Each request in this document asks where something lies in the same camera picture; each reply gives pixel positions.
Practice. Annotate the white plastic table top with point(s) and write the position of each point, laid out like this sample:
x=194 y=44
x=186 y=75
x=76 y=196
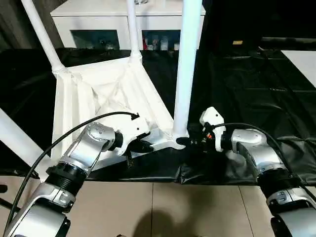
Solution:
x=81 y=84

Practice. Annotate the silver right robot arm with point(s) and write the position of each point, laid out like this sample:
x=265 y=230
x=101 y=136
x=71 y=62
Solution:
x=256 y=150

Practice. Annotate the black mat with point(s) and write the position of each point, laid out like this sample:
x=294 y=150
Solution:
x=247 y=93

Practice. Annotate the small white jar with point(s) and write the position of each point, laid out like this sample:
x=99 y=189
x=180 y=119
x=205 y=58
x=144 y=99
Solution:
x=150 y=47
x=164 y=45
x=176 y=47

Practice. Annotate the small yellow object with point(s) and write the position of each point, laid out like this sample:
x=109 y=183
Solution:
x=237 y=42

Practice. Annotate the white flat board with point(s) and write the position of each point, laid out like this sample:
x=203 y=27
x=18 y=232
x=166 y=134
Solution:
x=302 y=66

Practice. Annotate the white cabinet with glass doors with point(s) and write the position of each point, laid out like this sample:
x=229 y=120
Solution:
x=98 y=22

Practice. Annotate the black stand leg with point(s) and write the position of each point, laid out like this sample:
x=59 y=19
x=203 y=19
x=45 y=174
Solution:
x=8 y=200

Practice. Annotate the grey curtain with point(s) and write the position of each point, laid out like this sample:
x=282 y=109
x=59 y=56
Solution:
x=19 y=24

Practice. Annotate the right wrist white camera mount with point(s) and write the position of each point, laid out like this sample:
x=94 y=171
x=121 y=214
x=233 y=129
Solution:
x=212 y=116

